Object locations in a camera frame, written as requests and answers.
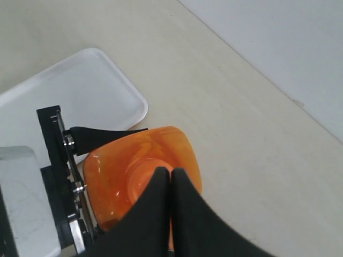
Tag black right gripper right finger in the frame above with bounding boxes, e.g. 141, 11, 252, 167
171, 168, 272, 256

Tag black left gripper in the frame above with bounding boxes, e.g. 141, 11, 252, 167
36, 105, 147, 255

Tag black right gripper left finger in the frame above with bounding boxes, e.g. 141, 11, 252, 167
91, 167, 170, 256

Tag orange pump soap bottle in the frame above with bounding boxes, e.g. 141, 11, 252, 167
83, 126, 202, 231

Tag white rectangular foam tray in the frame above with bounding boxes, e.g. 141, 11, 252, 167
1, 48, 148, 167

